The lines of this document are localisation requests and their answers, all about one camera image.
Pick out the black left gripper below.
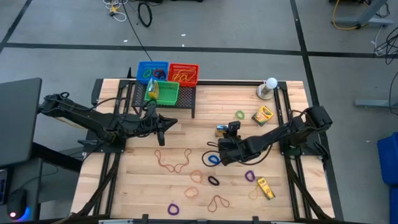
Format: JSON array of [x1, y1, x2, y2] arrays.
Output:
[[141, 107, 178, 147]]

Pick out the green plastic basket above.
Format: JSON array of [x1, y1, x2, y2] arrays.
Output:
[[144, 80, 180, 106]]

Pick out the Crayola crayon box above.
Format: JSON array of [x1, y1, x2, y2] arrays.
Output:
[[256, 177, 276, 201], [251, 105, 275, 127], [215, 123, 228, 138], [147, 78, 160, 100]]

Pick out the orange rubber band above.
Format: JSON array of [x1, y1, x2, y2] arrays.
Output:
[[183, 185, 200, 199], [172, 70, 189, 83], [190, 169, 205, 184]]

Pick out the red plastic basket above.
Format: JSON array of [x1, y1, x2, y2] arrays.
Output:
[[167, 63, 200, 88]]

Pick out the blue plastic basket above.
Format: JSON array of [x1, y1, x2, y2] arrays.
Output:
[[136, 60, 170, 85]]

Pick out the grey desk foot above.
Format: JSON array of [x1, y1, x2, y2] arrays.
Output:
[[355, 98, 398, 109], [334, 0, 395, 28]]

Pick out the black perforated metal riser shelf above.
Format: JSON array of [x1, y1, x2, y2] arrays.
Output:
[[132, 81, 197, 119]]

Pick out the long red rubber band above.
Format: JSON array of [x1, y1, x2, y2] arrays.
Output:
[[154, 148, 193, 174]]

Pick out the table lamp with white bulb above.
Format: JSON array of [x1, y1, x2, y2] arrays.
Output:
[[256, 77, 279, 101]]

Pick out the blue floor bin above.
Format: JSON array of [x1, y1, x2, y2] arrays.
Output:
[[377, 131, 398, 224]]

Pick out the black computer mouse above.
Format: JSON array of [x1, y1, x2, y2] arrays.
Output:
[[6, 188, 28, 220]]

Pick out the dark keyboard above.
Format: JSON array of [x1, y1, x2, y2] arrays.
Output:
[[0, 169, 7, 205]]

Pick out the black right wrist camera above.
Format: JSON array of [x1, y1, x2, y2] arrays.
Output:
[[228, 121, 242, 138]]

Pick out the black coiled floor cable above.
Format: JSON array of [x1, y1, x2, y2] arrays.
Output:
[[137, 1, 154, 28]]

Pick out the white floor cables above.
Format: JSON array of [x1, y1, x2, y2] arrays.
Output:
[[102, 0, 127, 22]]

